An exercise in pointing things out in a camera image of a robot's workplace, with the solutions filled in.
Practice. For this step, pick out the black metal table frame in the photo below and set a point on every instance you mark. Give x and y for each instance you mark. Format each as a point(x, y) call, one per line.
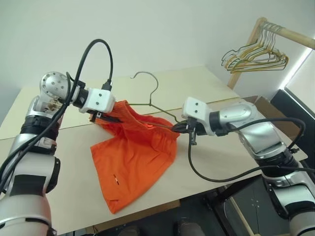
point(222, 194)

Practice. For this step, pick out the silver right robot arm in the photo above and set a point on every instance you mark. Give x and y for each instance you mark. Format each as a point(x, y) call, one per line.
point(242, 115)

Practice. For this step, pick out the dark rounded shape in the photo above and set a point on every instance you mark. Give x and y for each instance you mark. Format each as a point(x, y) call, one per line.
point(185, 227)

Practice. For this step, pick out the wooden clothes rack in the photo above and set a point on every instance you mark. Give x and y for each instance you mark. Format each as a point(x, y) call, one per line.
point(292, 34)

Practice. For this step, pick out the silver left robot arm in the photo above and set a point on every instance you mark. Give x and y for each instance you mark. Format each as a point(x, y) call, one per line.
point(24, 214)

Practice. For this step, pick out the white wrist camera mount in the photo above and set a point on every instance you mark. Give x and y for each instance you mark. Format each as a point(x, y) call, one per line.
point(99, 99)
point(195, 108)

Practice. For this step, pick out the orange shorts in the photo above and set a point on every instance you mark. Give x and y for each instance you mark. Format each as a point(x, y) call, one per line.
point(137, 159)

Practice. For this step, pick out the wooden stick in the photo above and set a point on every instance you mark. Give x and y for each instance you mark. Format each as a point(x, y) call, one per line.
point(242, 216)

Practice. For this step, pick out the black panel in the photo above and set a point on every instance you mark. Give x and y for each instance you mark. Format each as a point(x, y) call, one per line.
point(299, 108)

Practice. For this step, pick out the brown cardboard box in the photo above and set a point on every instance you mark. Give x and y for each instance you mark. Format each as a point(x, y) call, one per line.
point(264, 100)

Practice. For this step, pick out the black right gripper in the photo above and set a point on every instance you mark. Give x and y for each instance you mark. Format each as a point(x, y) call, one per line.
point(193, 126)

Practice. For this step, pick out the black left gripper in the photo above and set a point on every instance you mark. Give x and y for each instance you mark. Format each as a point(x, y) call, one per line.
point(96, 116)

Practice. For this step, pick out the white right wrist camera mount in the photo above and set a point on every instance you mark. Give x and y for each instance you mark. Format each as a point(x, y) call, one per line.
point(195, 108)

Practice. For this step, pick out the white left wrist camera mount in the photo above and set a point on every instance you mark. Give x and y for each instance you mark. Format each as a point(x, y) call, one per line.
point(99, 99)

